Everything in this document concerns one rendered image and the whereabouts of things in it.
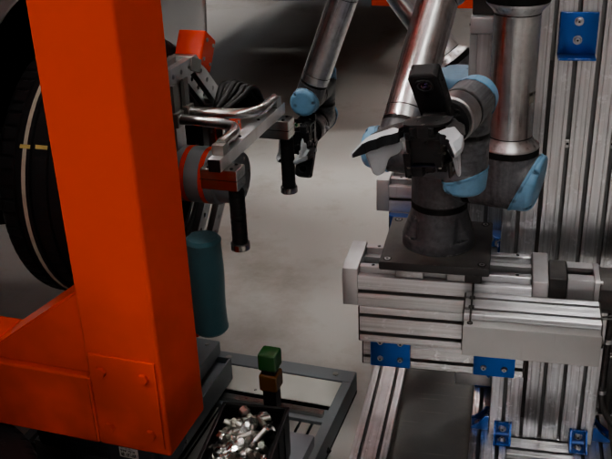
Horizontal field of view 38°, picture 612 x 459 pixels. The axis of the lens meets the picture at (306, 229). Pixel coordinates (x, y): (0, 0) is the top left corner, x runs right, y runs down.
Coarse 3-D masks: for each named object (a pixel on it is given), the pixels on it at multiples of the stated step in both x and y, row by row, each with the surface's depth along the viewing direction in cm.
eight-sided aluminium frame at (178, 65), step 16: (176, 64) 211; (192, 64) 217; (176, 80) 210; (192, 80) 228; (208, 80) 227; (192, 96) 233; (208, 96) 231; (208, 128) 241; (208, 144) 243; (208, 208) 246; (208, 224) 241
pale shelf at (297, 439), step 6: (294, 438) 189; (300, 438) 189; (306, 438) 189; (312, 438) 189; (294, 444) 188; (300, 444) 187; (306, 444) 187; (312, 444) 190; (294, 450) 186; (300, 450) 186; (306, 450) 186; (294, 456) 184; (300, 456) 184; (306, 456) 186
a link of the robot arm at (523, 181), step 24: (504, 0) 157; (528, 0) 156; (504, 24) 160; (528, 24) 159; (504, 48) 162; (528, 48) 161; (504, 72) 164; (528, 72) 163; (504, 96) 165; (528, 96) 165; (504, 120) 167; (528, 120) 168; (504, 144) 169; (528, 144) 169; (504, 168) 170; (528, 168) 169; (504, 192) 172; (528, 192) 169
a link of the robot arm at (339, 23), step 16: (336, 0) 222; (352, 0) 222; (336, 16) 224; (320, 32) 227; (336, 32) 226; (320, 48) 229; (336, 48) 229; (320, 64) 230; (304, 80) 234; (320, 80) 233; (304, 96) 234; (320, 96) 236; (304, 112) 236
